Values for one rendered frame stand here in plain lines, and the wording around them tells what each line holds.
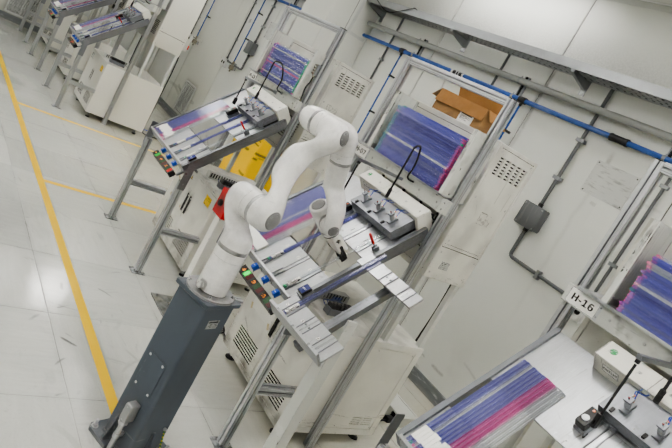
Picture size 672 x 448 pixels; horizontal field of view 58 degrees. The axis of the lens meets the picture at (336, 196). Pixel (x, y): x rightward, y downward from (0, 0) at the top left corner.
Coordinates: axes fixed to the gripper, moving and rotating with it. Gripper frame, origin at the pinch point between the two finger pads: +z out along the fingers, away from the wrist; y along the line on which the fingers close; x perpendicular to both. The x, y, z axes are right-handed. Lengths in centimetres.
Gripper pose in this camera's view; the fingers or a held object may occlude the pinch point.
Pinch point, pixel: (341, 255)
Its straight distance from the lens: 267.6
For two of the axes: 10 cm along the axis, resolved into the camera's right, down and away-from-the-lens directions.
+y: -5.0, -4.2, 7.6
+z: 3.1, 7.3, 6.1
